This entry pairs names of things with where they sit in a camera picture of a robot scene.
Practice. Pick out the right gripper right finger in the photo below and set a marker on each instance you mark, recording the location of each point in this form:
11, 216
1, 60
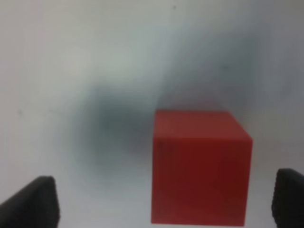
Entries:
288, 199

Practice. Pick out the red block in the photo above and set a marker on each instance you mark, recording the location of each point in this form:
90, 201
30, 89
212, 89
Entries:
200, 168

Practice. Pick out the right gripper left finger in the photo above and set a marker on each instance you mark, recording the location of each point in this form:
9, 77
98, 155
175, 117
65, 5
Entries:
34, 206

